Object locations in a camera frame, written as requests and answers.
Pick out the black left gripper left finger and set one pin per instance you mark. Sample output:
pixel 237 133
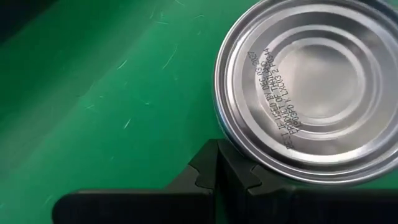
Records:
pixel 186 202

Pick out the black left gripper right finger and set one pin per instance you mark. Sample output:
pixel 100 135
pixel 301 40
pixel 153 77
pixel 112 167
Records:
pixel 280 205

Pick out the silver-lid green-label tuna can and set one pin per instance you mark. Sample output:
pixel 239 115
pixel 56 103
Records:
pixel 311 87

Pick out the green table mat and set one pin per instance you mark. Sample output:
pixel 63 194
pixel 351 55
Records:
pixel 109 109

